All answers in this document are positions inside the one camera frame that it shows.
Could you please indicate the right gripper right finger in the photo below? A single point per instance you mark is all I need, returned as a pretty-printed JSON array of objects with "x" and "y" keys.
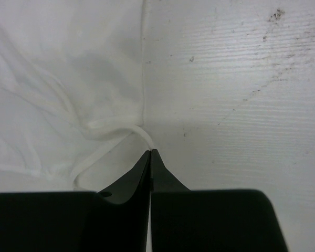
[{"x": 214, "y": 220}]

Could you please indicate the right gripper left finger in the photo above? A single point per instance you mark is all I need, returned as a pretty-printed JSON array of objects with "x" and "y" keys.
[{"x": 113, "y": 219}]

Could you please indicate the white tank top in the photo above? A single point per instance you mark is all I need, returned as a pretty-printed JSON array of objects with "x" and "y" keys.
[{"x": 71, "y": 89}]

